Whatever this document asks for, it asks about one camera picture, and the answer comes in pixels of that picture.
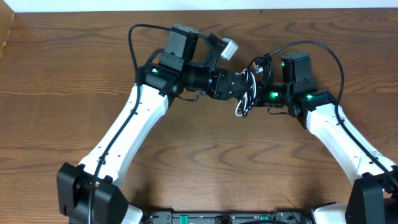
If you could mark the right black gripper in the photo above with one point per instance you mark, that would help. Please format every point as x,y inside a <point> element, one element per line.
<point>259,90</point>

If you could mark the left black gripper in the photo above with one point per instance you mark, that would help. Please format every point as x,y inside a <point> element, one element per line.
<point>219,83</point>

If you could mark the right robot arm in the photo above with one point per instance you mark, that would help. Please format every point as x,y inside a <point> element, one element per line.
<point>373,198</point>

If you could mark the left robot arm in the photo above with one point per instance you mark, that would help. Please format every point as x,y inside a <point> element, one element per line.
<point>90,192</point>

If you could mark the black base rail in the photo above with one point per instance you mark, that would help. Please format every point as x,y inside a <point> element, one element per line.
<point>280,216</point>

